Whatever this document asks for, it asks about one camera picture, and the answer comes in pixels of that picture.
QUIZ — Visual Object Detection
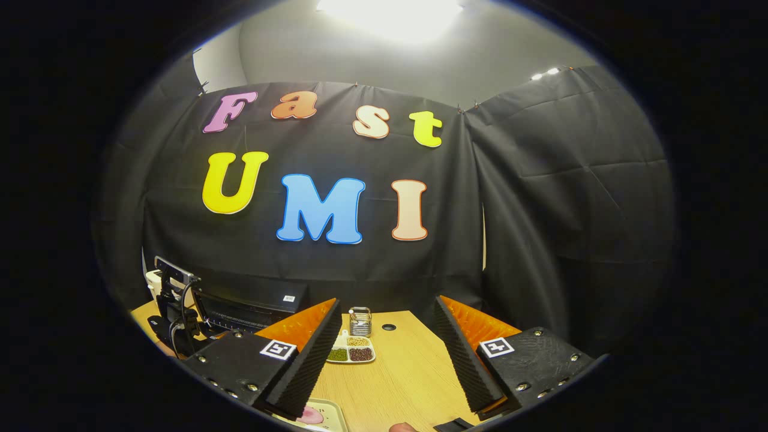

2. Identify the black electric oven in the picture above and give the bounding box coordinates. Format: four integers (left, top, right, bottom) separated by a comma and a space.
191, 277, 310, 340

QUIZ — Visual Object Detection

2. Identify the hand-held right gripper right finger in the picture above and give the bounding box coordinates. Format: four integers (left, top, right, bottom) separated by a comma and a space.
433, 294, 598, 421

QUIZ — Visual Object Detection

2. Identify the cream square plate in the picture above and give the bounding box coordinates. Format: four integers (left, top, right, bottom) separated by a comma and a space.
273, 398, 350, 432

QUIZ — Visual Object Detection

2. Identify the white toaster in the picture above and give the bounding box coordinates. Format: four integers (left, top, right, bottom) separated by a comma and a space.
145, 269, 182, 302

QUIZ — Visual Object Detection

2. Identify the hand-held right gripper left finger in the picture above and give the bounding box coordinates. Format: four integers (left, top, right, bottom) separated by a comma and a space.
180, 298, 343, 421

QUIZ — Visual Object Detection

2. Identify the metal wire holder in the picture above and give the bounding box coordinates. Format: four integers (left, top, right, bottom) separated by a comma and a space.
349, 307, 372, 337

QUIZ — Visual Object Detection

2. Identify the white divided tray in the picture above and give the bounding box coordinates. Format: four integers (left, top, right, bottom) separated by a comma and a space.
326, 330, 376, 365

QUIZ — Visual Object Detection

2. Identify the large ceiling light panel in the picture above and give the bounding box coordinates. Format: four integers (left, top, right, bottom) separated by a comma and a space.
316, 0, 464, 43

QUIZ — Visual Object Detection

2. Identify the black backdrop cloth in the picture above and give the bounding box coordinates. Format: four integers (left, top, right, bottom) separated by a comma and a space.
93, 57, 679, 361

